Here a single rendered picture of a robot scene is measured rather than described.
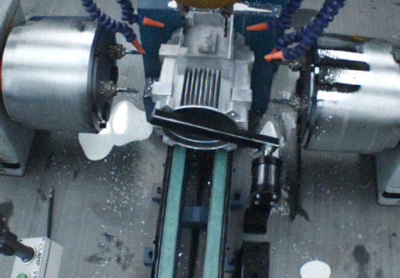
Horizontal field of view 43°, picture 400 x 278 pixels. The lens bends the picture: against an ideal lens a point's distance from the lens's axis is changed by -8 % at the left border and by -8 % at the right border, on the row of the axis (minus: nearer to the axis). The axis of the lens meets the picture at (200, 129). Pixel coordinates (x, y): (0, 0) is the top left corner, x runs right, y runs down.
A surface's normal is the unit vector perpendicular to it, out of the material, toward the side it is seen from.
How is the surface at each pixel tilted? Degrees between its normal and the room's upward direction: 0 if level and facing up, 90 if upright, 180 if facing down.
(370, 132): 73
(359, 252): 0
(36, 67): 32
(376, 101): 43
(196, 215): 0
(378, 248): 0
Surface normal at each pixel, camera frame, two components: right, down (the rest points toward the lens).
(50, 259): 0.90, -0.17
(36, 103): -0.08, 0.55
